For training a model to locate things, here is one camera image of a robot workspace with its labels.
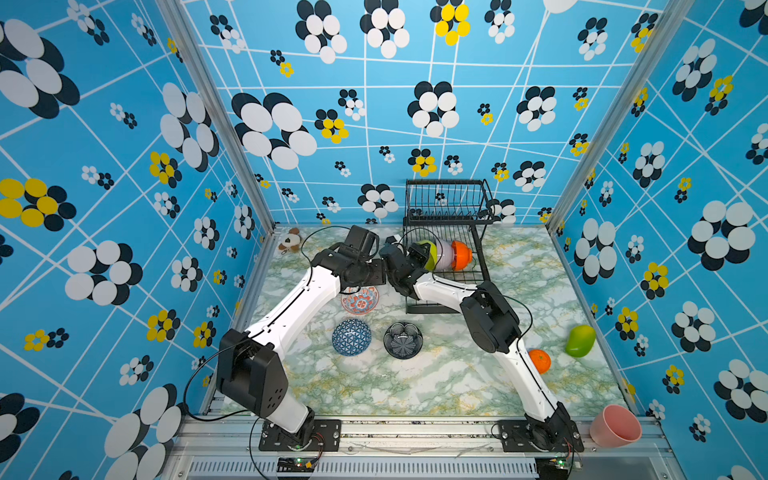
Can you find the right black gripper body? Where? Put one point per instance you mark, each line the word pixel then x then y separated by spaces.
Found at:
pixel 416 261

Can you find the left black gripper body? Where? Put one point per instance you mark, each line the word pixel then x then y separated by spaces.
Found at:
pixel 372 272

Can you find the lime green bowl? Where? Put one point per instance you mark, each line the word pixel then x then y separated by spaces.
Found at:
pixel 431 252

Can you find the red white patterned bowl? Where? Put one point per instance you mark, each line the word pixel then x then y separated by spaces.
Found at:
pixel 360 302

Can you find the lilac plastic bowl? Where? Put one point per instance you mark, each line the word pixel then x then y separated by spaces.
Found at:
pixel 445 256

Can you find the orange plastic bowl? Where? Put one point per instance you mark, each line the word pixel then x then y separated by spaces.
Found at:
pixel 462 255

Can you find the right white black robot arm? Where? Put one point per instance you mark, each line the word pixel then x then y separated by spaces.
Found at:
pixel 495 328

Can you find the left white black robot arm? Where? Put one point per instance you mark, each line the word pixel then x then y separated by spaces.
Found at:
pixel 250 368

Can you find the small plush toy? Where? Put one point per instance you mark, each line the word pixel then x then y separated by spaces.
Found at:
pixel 290 241

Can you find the black patterned bowl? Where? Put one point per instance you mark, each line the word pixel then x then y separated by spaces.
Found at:
pixel 403 340

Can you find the blue patterned bowl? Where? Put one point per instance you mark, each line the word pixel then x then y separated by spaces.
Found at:
pixel 351 337

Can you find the orange fruit right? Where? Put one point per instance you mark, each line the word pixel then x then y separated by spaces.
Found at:
pixel 541 360

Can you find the green mango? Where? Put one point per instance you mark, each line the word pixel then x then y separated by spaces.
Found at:
pixel 581 341

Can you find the left circuit board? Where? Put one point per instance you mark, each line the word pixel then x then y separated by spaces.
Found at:
pixel 296 465

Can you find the circuit board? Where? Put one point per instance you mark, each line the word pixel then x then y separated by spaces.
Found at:
pixel 552 468
pixel 296 465

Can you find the right circuit board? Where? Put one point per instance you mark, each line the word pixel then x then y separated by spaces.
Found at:
pixel 552 468

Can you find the pink plastic cup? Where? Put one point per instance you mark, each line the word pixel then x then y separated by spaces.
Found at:
pixel 615 426

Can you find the black wire dish rack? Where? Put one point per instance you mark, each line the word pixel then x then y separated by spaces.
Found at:
pixel 450 210

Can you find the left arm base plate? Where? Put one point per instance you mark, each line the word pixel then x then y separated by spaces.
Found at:
pixel 319 435

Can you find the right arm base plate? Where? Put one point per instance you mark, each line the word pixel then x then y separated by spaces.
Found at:
pixel 519 436

